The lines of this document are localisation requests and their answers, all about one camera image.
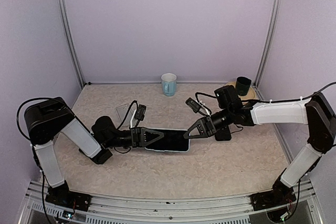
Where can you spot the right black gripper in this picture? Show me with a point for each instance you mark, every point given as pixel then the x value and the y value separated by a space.
pixel 207 126

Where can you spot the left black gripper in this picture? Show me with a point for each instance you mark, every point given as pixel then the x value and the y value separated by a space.
pixel 138 138

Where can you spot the light blue phone case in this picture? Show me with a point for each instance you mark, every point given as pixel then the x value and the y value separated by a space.
pixel 168 150

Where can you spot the clear phone case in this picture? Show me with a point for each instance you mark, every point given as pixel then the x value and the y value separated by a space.
pixel 122 113

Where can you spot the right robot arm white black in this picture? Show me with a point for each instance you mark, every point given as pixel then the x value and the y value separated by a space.
pixel 313 111

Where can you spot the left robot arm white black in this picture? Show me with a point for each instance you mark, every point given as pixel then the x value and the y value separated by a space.
pixel 45 118

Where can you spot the light blue mug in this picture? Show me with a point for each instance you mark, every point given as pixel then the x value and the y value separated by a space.
pixel 168 81

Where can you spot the dark green cup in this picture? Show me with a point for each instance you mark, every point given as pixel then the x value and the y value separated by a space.
pixel 242 85

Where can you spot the beige plate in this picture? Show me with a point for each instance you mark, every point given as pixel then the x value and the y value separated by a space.
pixel 251 94

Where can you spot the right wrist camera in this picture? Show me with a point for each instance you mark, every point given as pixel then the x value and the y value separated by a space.
pixel 197 107

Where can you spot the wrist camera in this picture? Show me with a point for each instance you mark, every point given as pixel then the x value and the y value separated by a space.
pixel 197 107
pixel 137 116

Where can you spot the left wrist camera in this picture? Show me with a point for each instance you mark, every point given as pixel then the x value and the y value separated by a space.
pixel 137 116

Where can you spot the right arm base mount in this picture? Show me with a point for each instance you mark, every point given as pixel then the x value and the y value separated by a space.
pixel 279 195

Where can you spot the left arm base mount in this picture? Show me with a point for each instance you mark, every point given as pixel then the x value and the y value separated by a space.
pixel 62 196

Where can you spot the right aluminium frame post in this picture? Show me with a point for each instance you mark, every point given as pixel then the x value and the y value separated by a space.
pixel 268 42

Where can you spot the aluminium frame post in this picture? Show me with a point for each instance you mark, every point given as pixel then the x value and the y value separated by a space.
pixel 70 42
pixel 268 42

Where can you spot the left aluminium frame post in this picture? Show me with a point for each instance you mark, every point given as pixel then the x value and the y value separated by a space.
pixel 70 42

